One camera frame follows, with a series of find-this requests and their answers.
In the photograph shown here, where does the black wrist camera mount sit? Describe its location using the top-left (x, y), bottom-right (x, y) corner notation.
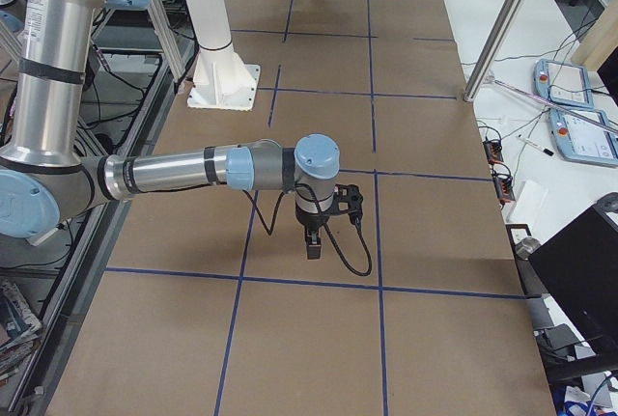
top-left (328, 184), bottom-right (363, 225)

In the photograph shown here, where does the black computer monitor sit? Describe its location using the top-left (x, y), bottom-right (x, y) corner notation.
top-left (529, 205), bottom-right (617, 353)

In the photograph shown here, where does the black marker pen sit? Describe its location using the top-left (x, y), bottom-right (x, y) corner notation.
top-left (518, 135), bottom-right (554, 156)

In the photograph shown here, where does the black camera cable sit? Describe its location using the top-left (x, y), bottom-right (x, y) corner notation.
top-left (245, 183), bottom-right (373, 277)

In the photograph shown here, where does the blue teach pendant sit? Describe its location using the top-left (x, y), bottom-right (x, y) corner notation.
top-left (548, 108), bottom-right (617, 168)
top-left (533, 59), bottom-right (595, 109)

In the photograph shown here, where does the orange black connector box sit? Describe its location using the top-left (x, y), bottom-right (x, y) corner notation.
top-left (483, 139), bottom-right (503, 165)

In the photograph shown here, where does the brown paper table cover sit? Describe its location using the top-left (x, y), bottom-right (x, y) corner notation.
top-left (45, 0), bottom-right (557, 416)

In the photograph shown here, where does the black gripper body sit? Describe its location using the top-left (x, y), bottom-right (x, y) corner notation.
top-left (295, 207), bottom-right (329, 229)

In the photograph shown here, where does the aluminium frame post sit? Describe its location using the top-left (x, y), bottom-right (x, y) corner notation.
top-left (463, 0), bottom-right (524, 102)

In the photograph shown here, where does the upper blue teach pendant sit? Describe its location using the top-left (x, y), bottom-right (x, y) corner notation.
top-left (533, 59), bottom-right (595, 109)

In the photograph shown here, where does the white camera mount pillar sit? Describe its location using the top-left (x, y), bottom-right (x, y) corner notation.
top-left (185, 0), bottom-right (261, 111)

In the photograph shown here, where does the white paper box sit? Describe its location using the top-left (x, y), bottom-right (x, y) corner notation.
top-left (506, 180), bottom-right (549, 226)

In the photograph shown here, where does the lower blue teach pendant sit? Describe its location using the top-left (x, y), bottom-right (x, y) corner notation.
top-left (548, 108), bottom-right (617, 168)

